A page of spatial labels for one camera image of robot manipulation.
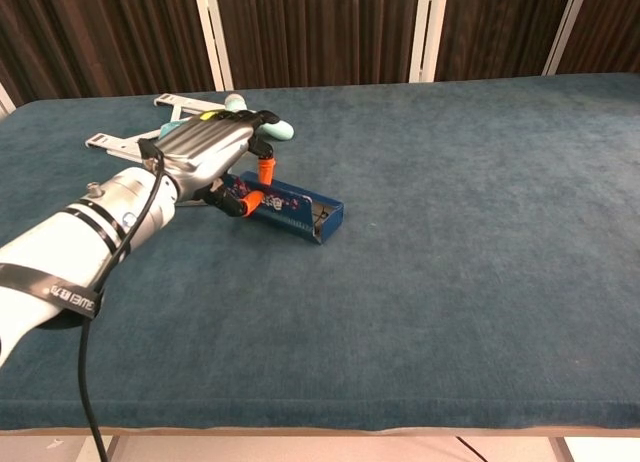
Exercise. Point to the white folding laptop stand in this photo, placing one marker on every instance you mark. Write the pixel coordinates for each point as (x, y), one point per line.
(115, 143)

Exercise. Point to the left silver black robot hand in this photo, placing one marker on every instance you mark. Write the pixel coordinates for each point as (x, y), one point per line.
(205, 147)

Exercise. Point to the clear blue plastic container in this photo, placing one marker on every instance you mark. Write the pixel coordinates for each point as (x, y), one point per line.
(170, 128)

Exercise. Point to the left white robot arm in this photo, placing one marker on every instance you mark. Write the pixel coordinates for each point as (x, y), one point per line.
(75, 242)

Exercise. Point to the yellow tennis ball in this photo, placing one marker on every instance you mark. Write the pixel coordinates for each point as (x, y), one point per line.
(209, 115)

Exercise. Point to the blue table cloth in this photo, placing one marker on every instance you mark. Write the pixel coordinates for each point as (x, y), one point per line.
(450, 257)

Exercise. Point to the blue glasses case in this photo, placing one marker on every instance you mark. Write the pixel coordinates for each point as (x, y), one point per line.
(290, 217)

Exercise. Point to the dark brown slatted panel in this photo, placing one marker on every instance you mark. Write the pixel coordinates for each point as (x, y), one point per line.
(100, 37)
(320, 32)
(610, 27)
(500, 27)

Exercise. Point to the white partition post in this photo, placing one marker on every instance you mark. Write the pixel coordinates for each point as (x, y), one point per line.
(429, 32)
(5, 102)
(214, 32)
(567, 27)

